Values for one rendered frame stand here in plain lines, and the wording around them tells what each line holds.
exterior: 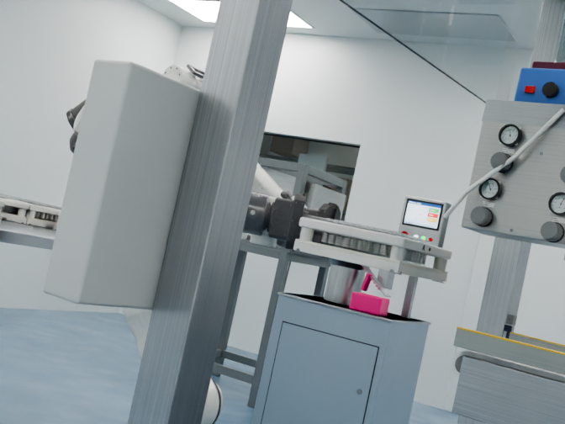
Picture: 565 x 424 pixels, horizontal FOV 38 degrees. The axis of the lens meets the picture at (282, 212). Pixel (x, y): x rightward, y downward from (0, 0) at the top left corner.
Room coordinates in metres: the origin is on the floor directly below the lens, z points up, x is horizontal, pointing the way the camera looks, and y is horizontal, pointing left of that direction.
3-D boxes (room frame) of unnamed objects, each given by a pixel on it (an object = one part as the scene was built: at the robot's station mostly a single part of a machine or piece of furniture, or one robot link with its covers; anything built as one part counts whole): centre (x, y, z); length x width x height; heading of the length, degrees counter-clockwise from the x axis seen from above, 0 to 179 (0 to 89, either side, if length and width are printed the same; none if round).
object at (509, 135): (1.39, -0.35, 1.26); 0.04 x 0.01 x 0.04; 54
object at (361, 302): (3.98, -0.50, 0.80); 0.16 x 0.12 x 0.09; 61
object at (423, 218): (4.25, -0.72, 1.07); 0.23 x 0.10 x 0.62; 61
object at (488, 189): (1.40, -0.34, 1.17); 0.04 x 0.01 x 0.04; 54
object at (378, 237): (1.74, -0.21, 1.05); 0.25 x 0.24 x 0.02; 56
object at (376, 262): (1.74, -0.21, 1.01); 0.24 x 0.24 x 0.02; 56
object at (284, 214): (1.76, 0.02, 1.05); 0.12 x 0.10 x 0.13; 88
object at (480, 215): (1.40, -0.33, 1.12); 0.03 x 0.03 x 0.05; 54
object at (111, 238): (0.94, 0.16, 1.03); 0.17 x 0.06 x 0.26; 144
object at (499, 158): (1.39, -0.35, 1.22); 0.03 x 0.03 x 0.04; 54
